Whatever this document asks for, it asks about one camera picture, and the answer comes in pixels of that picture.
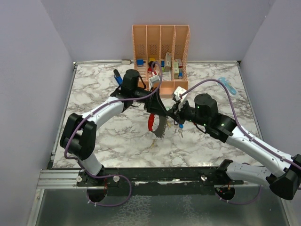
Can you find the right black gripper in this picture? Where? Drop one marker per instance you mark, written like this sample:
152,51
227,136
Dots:
177,113

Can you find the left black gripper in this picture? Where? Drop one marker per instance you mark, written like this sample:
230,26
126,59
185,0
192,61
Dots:
154,104

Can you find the red handled key organizer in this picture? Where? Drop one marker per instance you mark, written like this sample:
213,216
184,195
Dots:
157,125

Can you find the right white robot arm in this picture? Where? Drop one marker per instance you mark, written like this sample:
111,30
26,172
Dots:
280,171

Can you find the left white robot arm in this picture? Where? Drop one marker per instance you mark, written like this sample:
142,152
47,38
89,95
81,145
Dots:
79,134

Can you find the silver keys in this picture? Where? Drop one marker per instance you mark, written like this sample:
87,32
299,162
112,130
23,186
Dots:
179,131

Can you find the blue glue stick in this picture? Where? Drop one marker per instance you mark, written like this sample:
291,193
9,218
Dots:
180,75

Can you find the red black stamp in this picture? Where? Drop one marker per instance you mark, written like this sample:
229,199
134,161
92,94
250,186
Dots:
151,68

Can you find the green eraser block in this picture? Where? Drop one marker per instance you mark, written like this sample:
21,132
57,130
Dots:
162,64

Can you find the yellow block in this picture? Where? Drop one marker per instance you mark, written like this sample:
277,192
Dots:
152,59

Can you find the blue stamp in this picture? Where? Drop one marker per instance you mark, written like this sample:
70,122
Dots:
140,62

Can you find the white red box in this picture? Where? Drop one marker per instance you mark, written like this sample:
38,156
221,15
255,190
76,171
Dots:
177,67

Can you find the green white box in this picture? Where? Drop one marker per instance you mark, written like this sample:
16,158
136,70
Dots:
168,62

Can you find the blue stapler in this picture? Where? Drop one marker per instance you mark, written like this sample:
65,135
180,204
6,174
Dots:
117,77

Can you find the peach plastic desk organizer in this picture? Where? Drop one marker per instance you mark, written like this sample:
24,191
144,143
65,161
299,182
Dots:
154,41

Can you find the blue white blister pack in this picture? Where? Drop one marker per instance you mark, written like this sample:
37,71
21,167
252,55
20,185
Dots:
232,91

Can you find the white wall plug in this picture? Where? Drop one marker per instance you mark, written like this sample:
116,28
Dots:
126,62

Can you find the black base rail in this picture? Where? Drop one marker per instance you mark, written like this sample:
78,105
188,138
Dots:
158,181

